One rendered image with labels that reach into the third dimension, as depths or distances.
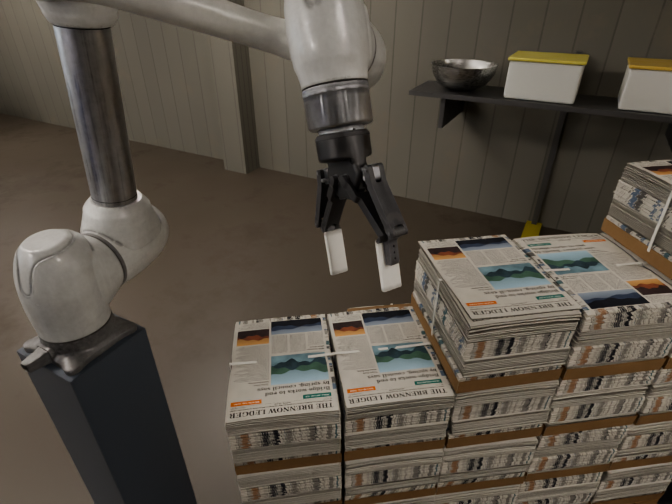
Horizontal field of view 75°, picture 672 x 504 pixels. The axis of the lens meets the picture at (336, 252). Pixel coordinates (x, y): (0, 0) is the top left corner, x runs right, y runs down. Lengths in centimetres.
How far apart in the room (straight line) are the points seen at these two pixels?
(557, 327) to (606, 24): 277
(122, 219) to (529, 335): 100
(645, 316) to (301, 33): 105
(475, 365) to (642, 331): 44
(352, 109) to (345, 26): 9
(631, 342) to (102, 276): 129
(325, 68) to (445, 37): 328
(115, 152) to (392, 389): 87
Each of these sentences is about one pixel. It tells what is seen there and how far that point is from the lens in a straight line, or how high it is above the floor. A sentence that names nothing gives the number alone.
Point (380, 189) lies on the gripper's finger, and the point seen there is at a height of 150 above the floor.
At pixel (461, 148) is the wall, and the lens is 394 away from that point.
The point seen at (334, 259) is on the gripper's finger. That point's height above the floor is 135.
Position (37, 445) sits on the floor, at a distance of 247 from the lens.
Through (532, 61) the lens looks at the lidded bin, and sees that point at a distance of 309.
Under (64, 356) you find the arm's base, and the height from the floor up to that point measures 102.
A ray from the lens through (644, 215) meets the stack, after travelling 149.
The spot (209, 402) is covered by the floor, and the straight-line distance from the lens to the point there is 232.
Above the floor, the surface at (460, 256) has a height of 107.
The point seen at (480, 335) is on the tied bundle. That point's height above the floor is 102.
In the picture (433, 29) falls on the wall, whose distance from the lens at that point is 387.
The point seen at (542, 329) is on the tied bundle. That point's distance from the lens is 117.
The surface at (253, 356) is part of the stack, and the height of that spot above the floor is 83.
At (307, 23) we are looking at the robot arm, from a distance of 59.
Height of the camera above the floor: 172
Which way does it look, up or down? 31 degrees down
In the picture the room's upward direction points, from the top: straight up
